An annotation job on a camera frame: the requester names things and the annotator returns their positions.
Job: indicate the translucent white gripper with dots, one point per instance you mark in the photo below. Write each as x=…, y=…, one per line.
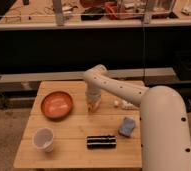
x=92, y=98

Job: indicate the orange pepper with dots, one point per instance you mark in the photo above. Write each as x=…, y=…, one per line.
x=93, y=106

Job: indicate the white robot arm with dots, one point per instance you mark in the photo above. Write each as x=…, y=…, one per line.
x=165, y=133

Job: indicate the orange ceramic bowl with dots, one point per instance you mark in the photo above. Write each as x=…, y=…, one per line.
x=56, y=105

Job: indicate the white power strip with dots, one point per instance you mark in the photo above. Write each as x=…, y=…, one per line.
x=124, y=105

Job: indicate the black striped rectangular block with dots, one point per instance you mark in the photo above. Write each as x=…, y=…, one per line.
x=94, y=142

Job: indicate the blue sponge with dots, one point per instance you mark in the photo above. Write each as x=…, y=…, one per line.
x=126, y=127

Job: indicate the wooden table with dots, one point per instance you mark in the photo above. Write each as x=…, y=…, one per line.
x=70, y=147

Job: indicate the white plastic cup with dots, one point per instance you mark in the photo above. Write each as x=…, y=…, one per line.
x=43, y=139

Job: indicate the black object on shelf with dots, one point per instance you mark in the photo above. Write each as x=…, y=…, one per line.
x=93, y=13

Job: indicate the red tool on shelf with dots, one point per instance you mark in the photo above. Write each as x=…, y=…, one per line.
x=112, y=10

